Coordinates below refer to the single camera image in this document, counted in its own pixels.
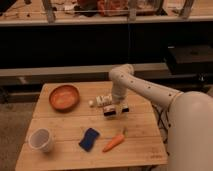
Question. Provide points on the white plastic cup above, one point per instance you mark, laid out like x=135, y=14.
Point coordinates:
x=42, y=140

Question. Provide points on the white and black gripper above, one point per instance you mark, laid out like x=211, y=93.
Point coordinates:
x=115, y=110

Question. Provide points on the black box on shelf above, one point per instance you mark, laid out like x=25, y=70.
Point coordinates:
x=196, y=59

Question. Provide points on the wooden table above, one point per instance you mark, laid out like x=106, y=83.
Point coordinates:
x=142, y=146

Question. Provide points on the orange toy carrot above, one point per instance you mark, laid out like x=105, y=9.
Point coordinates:
x=116, y=140

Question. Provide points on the orange wooden bowl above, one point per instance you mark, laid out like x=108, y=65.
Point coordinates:
x=64, y=98

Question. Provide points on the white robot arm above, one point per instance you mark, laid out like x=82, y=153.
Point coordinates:
x=190, y=135

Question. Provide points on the blue eraser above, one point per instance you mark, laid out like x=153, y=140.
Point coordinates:
x=89, y=139

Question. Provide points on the white labelled bottle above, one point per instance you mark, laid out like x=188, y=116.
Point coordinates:
x=101, y=101

